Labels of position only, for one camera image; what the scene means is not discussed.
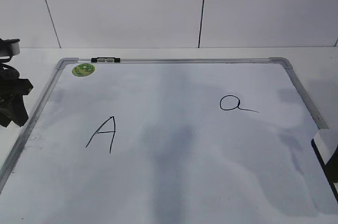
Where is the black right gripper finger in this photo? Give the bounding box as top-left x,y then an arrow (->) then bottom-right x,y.
324,142 -> 337,183

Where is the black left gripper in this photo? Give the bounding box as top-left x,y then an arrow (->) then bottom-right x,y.
0,63 -> 33,127

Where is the white whiteboard eraser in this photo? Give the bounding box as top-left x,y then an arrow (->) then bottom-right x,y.
311,129 -> 337,200

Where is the green round magnet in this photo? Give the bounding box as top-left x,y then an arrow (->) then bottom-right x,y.
72,63 -> 95,77

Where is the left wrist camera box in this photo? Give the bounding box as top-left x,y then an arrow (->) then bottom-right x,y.
0,39 -> 20,58

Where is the white whiteboard with aluminium frame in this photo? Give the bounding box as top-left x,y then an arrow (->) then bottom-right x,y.
1,58 -> 337,223

